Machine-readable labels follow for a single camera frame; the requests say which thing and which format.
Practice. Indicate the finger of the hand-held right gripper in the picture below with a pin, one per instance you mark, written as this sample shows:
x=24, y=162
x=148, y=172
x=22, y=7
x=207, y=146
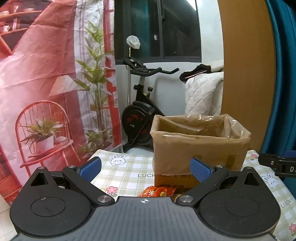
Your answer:
x=268, y=160
x=291, y=153

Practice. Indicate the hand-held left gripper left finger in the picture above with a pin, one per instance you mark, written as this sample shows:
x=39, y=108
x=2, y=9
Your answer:
x=91, y=168

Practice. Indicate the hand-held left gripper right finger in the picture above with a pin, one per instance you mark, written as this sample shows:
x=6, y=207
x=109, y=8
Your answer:
x=200, y=170

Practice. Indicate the brown cardboard box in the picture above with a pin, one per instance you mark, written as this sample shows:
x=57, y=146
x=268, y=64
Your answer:
x=171, y=179

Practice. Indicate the orange red snack packet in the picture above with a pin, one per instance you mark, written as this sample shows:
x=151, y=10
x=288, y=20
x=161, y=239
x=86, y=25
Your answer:
x=159, y=191

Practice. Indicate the black exercise bike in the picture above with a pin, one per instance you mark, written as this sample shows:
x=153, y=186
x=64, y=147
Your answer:
x=136, y=115

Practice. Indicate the white quilted blanket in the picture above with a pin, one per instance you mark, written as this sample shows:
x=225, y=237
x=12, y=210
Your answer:
x=203, y=92

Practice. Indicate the teal curtain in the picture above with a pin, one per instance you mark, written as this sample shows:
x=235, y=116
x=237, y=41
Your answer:
x=286, y=69

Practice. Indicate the wooden board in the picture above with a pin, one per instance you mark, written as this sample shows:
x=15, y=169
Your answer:
x=247, y=69

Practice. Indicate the black garment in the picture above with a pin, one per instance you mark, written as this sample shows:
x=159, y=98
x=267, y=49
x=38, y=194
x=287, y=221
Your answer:
x=203, y=68

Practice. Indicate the printed red backdrop cloth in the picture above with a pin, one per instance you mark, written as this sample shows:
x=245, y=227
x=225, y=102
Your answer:
x=46, y=69

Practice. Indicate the white cloth cover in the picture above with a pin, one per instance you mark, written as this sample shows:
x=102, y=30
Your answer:
x=133, y=42

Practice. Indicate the dark window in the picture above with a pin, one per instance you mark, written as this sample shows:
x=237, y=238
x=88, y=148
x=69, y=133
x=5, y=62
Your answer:
x=178, y=30

